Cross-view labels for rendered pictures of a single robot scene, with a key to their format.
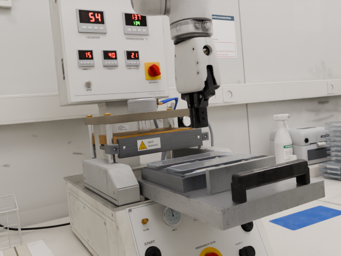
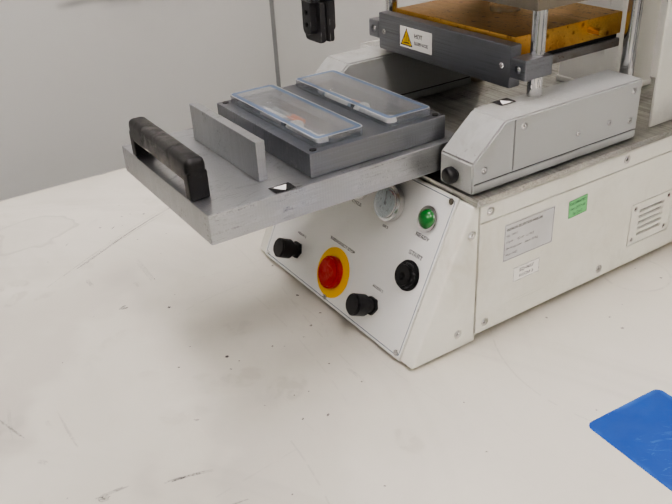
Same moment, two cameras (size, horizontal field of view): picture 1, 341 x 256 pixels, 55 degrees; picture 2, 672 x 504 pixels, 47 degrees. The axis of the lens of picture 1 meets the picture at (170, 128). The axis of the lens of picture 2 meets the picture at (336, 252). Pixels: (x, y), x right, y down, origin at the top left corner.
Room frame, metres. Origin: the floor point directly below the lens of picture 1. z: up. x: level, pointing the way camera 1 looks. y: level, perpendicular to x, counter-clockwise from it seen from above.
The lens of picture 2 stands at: (0.63, -0.86, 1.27)
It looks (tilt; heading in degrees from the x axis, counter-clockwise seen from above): 29 degrees down; 88
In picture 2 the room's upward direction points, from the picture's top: 3 degrees counter-clockwise
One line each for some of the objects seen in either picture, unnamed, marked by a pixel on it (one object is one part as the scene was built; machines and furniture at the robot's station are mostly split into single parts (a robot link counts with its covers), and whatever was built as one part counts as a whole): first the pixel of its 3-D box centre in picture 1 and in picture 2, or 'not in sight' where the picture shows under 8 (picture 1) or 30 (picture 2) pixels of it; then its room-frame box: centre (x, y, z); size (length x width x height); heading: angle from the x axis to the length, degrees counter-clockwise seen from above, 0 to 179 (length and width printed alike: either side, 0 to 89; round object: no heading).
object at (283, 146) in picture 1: (283, 140); not in sight; (1.53, -0.53, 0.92); 0.09 x 0.08 x 0.25; 37
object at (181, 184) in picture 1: (202, 169); (326, 119); (0.65, -0.06, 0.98); 0.20 x 0.17 x 0.03; 120
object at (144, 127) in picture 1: (147, 128); (509, 4); (0.88, 0.06, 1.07); 0.22 x 0.17 x 0.10; 120
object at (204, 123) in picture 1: (203, 110); (303, 9); (0.64, -0.07, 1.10); 0.03 x 0.03 x 0.07; 29
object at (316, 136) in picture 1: (300, 144); not in sight; (1.63, -0.64, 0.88); 0.25 x 0.20 x 0.17; 24
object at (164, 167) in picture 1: (190, 162); (358, 101); (0.69, -0.04, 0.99); 0.18 x 0.06 x 0.02; 120
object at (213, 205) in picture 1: (217, 179); (289, 140); (0.61, -0.08, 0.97); 0.30 x 0.22 x 0.08; 30
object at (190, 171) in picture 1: (215, 166); (292, 119); (0.62, -0.08, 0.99); 0.18 x 0.06 x 0.02; 120
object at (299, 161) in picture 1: (272, 179); (166, 155); (0.49, -0.15, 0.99); 0.15 x 0.02 x 0.04; 120
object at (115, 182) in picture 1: (107, 178); (389, 73); (0.75, 0.16, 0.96); 0.25 x 0.05 x 0.07; 30
